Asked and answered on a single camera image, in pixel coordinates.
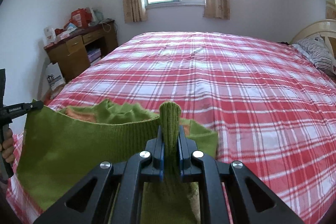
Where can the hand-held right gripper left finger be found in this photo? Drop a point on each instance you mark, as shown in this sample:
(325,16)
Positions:
(157,158)

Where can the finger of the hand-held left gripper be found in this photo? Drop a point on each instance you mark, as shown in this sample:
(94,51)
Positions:
(35,106)

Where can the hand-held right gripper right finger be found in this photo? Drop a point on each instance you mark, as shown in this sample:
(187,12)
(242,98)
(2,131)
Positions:
(185,158)

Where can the green orange striped knit sweater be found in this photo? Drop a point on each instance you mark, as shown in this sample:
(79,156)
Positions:
(65,148)

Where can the person's left hand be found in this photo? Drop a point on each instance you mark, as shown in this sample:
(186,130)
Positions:
(8,144)

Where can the white paper bag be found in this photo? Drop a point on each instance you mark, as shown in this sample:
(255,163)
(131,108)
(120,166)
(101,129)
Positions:
(53,77)

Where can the brown wooden desk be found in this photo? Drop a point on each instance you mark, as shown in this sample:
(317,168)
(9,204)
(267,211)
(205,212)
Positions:
(71,56)

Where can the small white box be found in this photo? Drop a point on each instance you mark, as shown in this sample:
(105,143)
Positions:
(49,35)

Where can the red flat box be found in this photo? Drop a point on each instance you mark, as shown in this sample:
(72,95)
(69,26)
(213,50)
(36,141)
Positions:
(63,35)

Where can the purple stacked boxes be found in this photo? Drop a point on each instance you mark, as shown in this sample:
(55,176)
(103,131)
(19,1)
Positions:
(94,54)

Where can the red plaid bed sheet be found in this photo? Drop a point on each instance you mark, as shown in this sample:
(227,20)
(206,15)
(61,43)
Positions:
(236,82)

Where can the red gift bag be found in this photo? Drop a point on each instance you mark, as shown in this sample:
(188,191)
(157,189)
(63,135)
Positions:
(78,16)

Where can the pale plastic bag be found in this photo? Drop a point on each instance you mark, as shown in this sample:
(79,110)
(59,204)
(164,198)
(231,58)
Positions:
(96,15)

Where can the patterned grey pillow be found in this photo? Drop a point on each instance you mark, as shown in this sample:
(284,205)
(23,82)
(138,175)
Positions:
(320,53)

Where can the cream wooden headboard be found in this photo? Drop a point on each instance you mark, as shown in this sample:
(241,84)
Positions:
(315,28)

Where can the yellow curtain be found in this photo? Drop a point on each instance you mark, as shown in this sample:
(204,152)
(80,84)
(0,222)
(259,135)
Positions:
(331,10)

